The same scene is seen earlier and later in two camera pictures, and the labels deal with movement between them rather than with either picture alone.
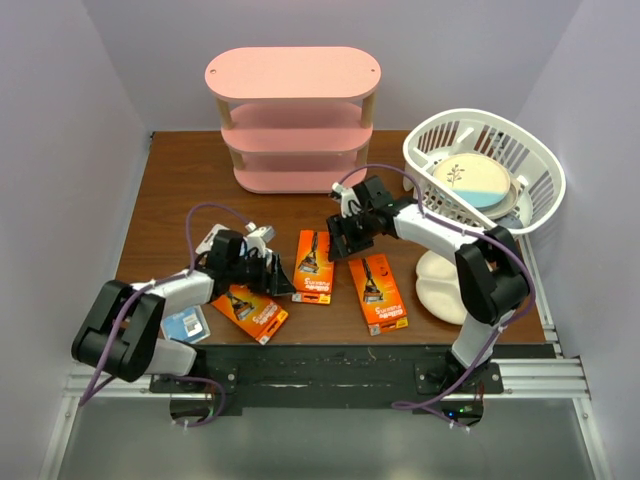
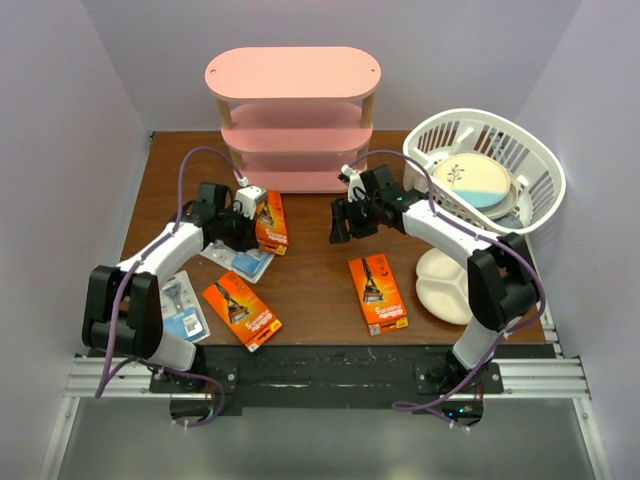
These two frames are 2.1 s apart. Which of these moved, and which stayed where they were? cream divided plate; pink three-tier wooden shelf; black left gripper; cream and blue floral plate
Moved: black left gripper
Stayed: cream and blue floral plate; pink three-tier wooden shelf; cream divided plate
